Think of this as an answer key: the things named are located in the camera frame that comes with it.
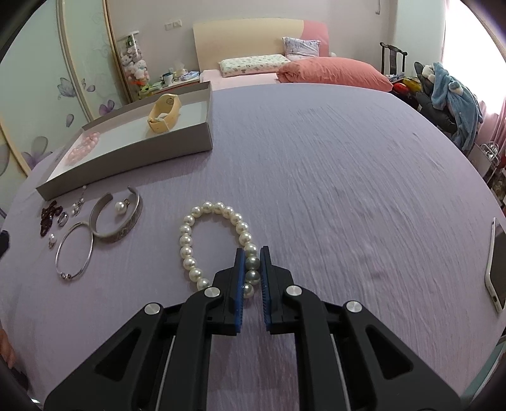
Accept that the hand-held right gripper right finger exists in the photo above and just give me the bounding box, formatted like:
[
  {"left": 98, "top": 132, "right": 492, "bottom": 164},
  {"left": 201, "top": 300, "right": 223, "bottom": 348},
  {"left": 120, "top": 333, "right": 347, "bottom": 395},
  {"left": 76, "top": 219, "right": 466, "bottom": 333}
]
[{"left": 259, "top": 246, "right": 463, "bottom": 411}]

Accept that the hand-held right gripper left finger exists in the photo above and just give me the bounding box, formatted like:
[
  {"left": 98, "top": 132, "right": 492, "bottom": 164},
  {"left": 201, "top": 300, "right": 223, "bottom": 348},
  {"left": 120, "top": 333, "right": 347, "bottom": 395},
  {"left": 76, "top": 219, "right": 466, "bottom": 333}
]
[{"left": 43, "top": 248, "right": 248, "bottom": 411}]

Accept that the dark red bead bracelet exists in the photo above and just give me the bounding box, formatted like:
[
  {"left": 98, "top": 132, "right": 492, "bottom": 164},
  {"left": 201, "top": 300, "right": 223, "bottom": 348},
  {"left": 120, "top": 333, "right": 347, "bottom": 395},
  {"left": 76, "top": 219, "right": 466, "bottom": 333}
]
[{"left": 40, "top": 200, "right": 60, "bottom": 238}]

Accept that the white pearl bracelet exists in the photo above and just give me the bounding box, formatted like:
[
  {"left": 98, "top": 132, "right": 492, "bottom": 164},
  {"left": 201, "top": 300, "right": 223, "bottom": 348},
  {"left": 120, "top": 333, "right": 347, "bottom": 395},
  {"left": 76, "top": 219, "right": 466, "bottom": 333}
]
[{"left": 179, "top": 201, "right": 262, "bottom": 300}]

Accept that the wide silver cuff bangle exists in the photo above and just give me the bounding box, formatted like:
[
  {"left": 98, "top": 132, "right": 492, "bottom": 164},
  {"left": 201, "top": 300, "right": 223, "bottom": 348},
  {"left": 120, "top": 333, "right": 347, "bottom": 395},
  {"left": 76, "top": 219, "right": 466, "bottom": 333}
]
[{"left": 89, "top": 186, "right": 143, "bottom": 242}]

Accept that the grey cardboard box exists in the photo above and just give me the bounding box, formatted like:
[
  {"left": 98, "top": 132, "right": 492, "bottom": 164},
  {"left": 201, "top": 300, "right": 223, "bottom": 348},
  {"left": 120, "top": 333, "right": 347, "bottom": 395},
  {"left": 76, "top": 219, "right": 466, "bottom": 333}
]
[{"left": 35, "top": 81, "right": 214, "bottom": 201}]

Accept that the person's left hand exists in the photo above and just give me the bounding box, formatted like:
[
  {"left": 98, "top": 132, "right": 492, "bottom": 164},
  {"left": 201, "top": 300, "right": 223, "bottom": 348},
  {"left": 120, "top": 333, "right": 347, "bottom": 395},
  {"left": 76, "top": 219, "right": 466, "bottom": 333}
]
[{"left": 0, "top": 329, "right": 17, "bottom": 369}]

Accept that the thin silver bangle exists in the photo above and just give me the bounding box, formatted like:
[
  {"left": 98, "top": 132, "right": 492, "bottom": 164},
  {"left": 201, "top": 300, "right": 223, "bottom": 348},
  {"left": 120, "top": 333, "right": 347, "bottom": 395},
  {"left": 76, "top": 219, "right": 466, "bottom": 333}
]
[{"left": 55, "top": 221, "right": 95, "bottom": 282}]

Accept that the silver pendant earring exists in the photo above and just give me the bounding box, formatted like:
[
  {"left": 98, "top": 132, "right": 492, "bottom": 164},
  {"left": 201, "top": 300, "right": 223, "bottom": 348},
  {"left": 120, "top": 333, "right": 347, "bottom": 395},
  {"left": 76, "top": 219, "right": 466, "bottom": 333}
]
[{"left": 71, "top": 186, "right": 88, "bottom": 217}]

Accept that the floral sliding wardrobe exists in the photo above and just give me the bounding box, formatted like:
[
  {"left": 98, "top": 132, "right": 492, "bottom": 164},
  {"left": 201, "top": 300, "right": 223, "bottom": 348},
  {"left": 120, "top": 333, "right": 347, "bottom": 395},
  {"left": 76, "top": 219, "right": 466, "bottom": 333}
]
[{"left": 0, "top": 0, "right": 131, "bottom": 178}]

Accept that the pink bed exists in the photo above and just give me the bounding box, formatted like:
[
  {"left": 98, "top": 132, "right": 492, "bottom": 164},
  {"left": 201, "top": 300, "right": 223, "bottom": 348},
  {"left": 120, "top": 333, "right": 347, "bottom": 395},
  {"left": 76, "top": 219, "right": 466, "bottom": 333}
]
[{"left": 200, "top": 69, "right": 282, "bottom": 91}]

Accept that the pink and cream nightstand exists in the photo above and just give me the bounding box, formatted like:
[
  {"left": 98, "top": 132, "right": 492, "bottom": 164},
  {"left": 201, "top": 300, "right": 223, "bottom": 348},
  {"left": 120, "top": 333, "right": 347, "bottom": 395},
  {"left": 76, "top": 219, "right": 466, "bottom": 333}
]
[{"left": 156, "top": 73, "right": 201, "bottom": 88}]

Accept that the patterned white pillow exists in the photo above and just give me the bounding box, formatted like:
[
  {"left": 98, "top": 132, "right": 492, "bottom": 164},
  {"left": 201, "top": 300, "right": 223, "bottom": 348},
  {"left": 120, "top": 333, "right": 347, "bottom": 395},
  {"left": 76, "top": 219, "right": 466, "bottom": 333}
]
[{"left": 219, "top": 53, "right": 290, "bottom": 77}]

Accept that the folded pink quilt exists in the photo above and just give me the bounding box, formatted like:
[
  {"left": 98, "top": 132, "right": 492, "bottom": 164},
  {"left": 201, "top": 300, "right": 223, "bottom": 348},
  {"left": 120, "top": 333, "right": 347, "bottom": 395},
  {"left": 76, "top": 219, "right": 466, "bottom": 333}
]
[{"left": 277, "top": 57, "right": 394, "bottom": 93}]

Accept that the clear tube of plush toys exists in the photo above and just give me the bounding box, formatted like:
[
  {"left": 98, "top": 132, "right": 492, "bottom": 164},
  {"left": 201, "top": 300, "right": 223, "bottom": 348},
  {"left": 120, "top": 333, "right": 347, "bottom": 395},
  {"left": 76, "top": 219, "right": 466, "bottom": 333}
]
[{"left": 116, "top": 31, "right": 153, "bottom": 103}]

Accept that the white smartphone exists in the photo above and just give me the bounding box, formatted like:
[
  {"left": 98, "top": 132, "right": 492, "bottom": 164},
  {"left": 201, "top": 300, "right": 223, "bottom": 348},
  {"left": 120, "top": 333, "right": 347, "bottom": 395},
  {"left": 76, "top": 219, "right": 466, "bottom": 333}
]
[{"left": 484, "top": 217, "right": 506, "bottom": 314}]

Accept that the cream and pink headboard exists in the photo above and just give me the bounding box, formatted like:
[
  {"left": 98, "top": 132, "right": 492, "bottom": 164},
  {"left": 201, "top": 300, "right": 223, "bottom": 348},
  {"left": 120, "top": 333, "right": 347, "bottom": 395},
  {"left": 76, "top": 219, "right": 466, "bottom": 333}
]
[{"left": 193, "top": 18, "right": 330, "bottom": 74}]

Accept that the lavender floral pillow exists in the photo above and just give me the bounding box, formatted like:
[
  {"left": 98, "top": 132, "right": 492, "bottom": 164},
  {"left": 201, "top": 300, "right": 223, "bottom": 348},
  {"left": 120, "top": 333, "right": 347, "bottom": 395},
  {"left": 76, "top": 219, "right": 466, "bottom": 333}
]
[{"left": 282, "top": 37, "right": 321, "bottom": 62}]

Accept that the dark chair with clothes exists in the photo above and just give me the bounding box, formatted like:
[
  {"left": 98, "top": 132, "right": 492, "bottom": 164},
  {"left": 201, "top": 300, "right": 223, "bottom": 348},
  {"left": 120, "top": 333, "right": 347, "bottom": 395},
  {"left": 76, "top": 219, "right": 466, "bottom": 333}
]
[{"left": 413, "top": 61, "right": 461, "bottom": 137}]

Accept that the dark wooden chair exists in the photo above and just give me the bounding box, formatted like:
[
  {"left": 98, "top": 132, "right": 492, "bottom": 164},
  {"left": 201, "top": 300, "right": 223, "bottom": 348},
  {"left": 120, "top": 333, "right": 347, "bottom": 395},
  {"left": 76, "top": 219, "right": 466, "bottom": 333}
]
[{"left": 379, "top": 41, "right": 408, "bottom": 77}]

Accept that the blue plush robe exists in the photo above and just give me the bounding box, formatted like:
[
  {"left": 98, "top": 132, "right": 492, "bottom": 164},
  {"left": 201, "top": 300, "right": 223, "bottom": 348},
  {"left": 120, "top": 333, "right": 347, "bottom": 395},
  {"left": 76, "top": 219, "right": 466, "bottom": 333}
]
[{"left": 431, "top": 62, "right": 484, "bottom": 153}]

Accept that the pink bead bracelet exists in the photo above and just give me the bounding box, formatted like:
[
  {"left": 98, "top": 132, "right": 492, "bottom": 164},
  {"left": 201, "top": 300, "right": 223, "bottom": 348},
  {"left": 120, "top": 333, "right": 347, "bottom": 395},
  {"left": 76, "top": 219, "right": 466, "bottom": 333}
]
[{"left": 67, "top": 132, "right": 99, "bottom": 164}]

